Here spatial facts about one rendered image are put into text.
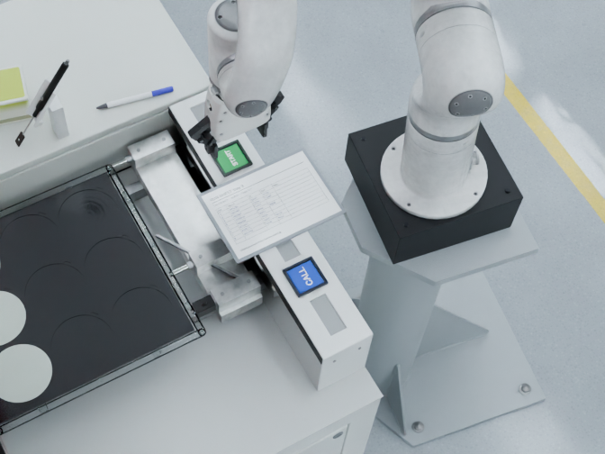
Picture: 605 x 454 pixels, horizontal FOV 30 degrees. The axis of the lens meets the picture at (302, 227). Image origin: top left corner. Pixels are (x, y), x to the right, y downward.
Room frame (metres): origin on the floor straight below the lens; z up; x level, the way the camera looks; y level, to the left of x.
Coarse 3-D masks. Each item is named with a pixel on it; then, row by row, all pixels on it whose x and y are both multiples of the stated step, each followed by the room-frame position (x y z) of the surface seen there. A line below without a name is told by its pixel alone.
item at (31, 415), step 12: (192, 336) 0.73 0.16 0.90; (168, 348) 0.71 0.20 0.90; (144, 360) 0.68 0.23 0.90; (120, 372) 0.66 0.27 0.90; (96, 384) 0.63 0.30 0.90; (60, 396) 0.61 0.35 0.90; (72, 396) 0.61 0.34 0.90; (36, 408) 0.58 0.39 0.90; (48, 408) 0.59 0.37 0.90; (12, 420) 0.56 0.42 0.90; (24, 420) 0.56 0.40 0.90; (0, 432) 0.54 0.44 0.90
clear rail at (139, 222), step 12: (108, 168) 1.04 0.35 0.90; (120, 180) 1.02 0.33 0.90; (120, 192) 0.99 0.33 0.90; (132, 204) 0.97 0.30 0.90; (132, 216) 0.95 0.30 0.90; (144, 228) 0.92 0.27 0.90; (156, 252) 0.88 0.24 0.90; (168, 276) 0.84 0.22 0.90; (180, 288) 0.82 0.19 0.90; (180, 300) 0.80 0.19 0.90; (192, 312) 0.78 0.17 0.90
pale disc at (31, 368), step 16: (16, 352) 0.67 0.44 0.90; (32, 352) 0.68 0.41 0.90; (0, 368) 0.64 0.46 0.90; (16, 368) 0.65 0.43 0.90; (32, 368) 0.65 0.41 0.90; (48, 368) 0.65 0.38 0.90; (0, 384) 0.62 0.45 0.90; (16, 384) 0.62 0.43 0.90; (32, 384) 0.62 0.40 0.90; (48, 384) 0.63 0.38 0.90; (16, 400) 0.59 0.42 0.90
